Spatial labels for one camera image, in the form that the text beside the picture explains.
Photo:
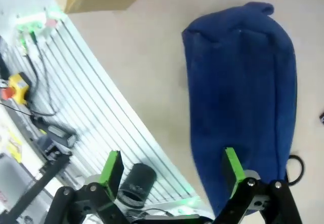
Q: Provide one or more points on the blue fabric pouch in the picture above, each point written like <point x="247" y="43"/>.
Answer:
<point x="240" y="94"/>

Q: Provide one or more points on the black power adapter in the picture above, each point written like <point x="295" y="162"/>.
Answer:
<point x="60" y="135"/>

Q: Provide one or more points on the yellow warning label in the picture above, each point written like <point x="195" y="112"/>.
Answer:
<point x="14" y="145"/>

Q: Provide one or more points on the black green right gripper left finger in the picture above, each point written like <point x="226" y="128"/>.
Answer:
<point x="111" y="173"/>

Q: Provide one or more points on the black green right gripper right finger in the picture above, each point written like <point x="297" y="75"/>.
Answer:
<point x="231" y="168"/>

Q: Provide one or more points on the white connector block green lights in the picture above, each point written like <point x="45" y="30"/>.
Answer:
<point x="38" y="18"/>

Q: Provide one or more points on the yellow red emergency stop button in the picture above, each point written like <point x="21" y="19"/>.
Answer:
<point x="17" y="87"/>

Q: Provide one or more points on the ribbed aluminium base plate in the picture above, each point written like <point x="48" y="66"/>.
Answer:
<point x="96" y="102"/>

